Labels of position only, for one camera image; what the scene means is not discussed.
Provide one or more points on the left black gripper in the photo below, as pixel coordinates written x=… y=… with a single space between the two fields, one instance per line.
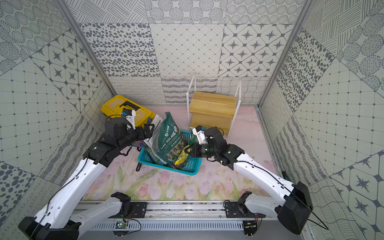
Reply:
x=145 y=132

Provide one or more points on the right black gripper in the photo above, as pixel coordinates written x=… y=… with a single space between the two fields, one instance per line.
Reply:
x=195 y=153

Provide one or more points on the small yellow seed packet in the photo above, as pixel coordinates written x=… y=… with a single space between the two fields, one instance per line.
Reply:
x=180 y=162

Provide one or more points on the white fertilizer bag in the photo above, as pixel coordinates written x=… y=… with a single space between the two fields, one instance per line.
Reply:
x=155 y=127

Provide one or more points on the teal plastic basket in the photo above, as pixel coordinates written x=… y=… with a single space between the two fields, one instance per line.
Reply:
x=146 y=157

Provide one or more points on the dark green fertilizer bag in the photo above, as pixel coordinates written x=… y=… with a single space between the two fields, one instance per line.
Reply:
x=171 y=142

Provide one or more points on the colourful green fertilizer bag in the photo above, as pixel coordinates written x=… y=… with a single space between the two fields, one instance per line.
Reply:
x=192 y=139

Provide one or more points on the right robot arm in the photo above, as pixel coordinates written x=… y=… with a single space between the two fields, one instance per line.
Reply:
x=289 y=203

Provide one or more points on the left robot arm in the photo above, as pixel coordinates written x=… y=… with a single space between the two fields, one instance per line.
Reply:
x=56 y=220

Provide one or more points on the wooden white-framed shelf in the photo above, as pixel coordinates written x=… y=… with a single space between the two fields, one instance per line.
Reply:
x=212 y=108

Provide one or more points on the yellow black toolbox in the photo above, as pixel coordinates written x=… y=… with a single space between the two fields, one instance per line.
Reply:
x=120 y=106

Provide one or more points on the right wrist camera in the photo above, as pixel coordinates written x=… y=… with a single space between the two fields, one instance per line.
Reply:
x=199 y=132

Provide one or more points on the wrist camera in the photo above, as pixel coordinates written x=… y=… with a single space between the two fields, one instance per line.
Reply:
x=130 y=115
x=199 y=132

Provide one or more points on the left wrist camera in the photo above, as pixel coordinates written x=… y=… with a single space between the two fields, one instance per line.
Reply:
x=130 y=115

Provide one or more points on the white slotted cable duct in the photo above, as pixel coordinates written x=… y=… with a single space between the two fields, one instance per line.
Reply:
x=190 y=225

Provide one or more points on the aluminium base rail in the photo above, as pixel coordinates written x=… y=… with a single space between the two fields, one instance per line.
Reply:
x=195 y=210

